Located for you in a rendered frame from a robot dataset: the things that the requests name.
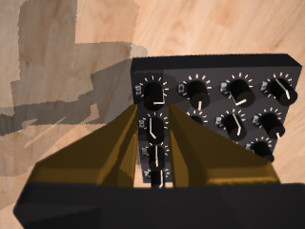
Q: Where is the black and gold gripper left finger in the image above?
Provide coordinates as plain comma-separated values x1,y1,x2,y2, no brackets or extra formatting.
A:
25,104,138,187

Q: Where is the black knob box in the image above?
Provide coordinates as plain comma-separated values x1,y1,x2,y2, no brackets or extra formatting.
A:
130,53,302,187

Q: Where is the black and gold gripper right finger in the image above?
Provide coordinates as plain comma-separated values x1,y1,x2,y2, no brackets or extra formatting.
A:
168,104,281,187

